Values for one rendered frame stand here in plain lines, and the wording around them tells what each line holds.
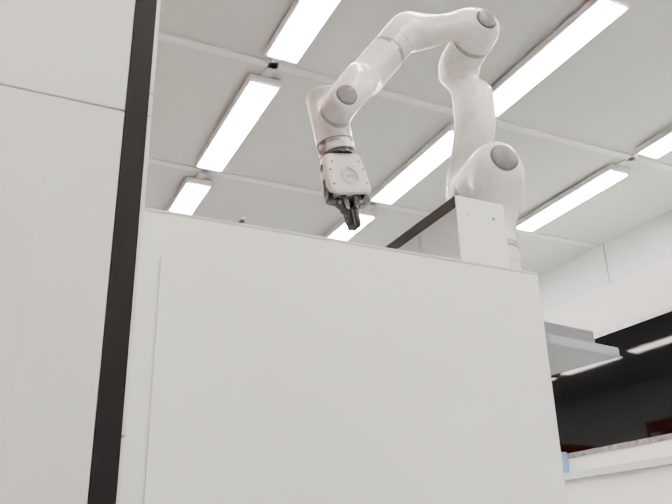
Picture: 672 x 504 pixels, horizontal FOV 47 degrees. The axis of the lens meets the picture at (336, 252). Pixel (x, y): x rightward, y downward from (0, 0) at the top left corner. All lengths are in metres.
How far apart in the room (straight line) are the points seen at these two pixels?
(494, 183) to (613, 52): 2.53
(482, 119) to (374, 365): 0.99
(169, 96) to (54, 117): 3.52
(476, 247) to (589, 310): 3.95
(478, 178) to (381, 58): 0.38
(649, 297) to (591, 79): 1.33
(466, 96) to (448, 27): 0.18
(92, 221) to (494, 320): 0.61
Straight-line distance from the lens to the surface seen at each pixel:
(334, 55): 3.90
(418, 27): 1.96
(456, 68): 2.00
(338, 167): 1.68
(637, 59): 4.27
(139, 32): 0.81
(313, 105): 1.75
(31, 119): 0.74
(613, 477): 4.65
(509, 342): 1.11
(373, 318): 1.00
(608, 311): 5.03
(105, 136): 0.74
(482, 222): 1.24
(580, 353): 1.61
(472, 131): 1.85
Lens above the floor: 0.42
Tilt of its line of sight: 22 degrees up
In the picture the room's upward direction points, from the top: 1 degrees counter-clockwise
